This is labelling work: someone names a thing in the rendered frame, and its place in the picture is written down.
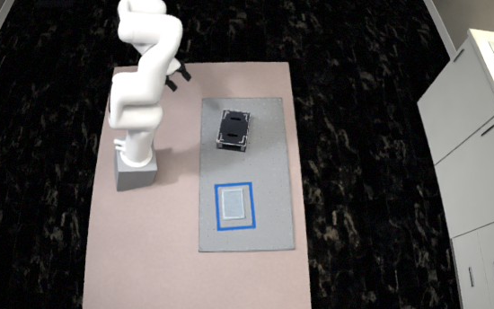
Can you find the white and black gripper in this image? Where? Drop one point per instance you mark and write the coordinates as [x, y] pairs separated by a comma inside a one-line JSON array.
[[178, 67]]

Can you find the blue tape rectangle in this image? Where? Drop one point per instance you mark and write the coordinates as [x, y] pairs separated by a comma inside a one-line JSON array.
[[217, 207]]

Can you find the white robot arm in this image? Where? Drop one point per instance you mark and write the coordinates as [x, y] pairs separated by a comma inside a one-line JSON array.
[[147, 24]]

